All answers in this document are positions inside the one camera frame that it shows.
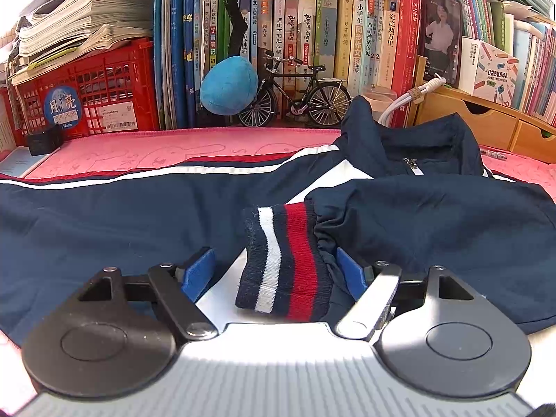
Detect black model bicycle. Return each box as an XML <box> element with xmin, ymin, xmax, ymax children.
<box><xmin>237</xmin><ymin>50</ymin><xmax>352</xmax><ymax>130</ymax></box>

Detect small black box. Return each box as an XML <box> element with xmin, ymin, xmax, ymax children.
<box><xmin>27</xmin><ymin>124</ymin><xmax>66</xmax><ymax>156</ymax></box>

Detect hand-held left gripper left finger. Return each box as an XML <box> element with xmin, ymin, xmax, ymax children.
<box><xmin>77</xmin><ymin>247</ymin><xmax>219</xmax><ymax>342</ymax></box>

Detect black smartphone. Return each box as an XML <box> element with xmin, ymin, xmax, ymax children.
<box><xmin>417</xmin><ymin>0</ymin><xmax>463</xmax><ymax>90</ymax></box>

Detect row of thin blue books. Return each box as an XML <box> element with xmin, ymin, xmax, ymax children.
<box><xmin>154</xmin><ymin>0</ymin><xmax>227</xmax><ymax>130</ymax></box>

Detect white label printer box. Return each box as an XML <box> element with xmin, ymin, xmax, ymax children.
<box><xmin>458</xmin><ymin>37</ymin><xmax>520</xmax><ymax>105</ymax></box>

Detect black strap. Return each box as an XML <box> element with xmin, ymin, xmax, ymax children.
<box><xmin>223</xmin><ymin>0</ymin><xmax>251</xmax><ymax>60</ymax></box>

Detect white and navy jacket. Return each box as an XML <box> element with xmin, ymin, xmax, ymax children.
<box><xmin>0</xmin><ymin>96</ymin><xmax>556</xmax><ymax>346</ymax></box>

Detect translucent white cup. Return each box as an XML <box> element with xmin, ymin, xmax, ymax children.
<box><xmin>360</xmin><ymin>86</ymin><xmax>398</xmax><ymax>116</ymax></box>

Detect stack of paper booklets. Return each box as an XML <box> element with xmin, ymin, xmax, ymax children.
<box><xmin>6</xmin><ymin>0</ymin><xmax>156</xmax><ymax>86</ymax></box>

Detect red plastic crate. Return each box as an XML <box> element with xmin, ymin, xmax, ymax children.
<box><xmin>9</xmin><ymin>37</ymin><xmax>157</xmax><ymax>144</ymax></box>

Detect wooden drawer organizer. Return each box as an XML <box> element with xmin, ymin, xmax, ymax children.
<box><xmin>415</xmin><ymin>84</ymin><xmax>556</xmax><ymax>164</ymax></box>

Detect blue plush ball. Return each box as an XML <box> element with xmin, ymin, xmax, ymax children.
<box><xmin>200</xmin><ymin>56</ymin><xmax>260</xmax><ymax>116</ymax></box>

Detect pink rabbit print mat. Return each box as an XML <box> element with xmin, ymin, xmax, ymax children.
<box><xmin>0</xmin><ymin>127</ymin><xmax>556</xmax><ymax>417</ymax></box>

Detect row of thick storybooks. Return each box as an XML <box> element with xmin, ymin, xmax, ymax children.
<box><xmin>226</xmin><ymin>0</ymin><xmax>423</xmax><ymax>128</ymax></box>

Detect row of green spine books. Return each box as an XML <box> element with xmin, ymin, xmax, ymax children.
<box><xmin>419</xmin><ymin>0</ymin><xmax>556</xmax><ymax>118</ymax></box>

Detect light blue booklet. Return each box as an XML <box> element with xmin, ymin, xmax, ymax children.
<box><xmin>0</xmin><ymin>145</ymin><xmax>62</xmax><ymax>179</ymax></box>

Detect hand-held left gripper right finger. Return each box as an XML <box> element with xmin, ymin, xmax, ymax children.
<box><xmin>334</xmin><ymin>247</ymin><xmax>475</xmax><ymax>342</ymax></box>

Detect white charging cable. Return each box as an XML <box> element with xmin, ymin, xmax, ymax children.
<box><xmin>378</xmin><ymin>74</ymin><xmax>448</xmax><ymax>130</ymax></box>

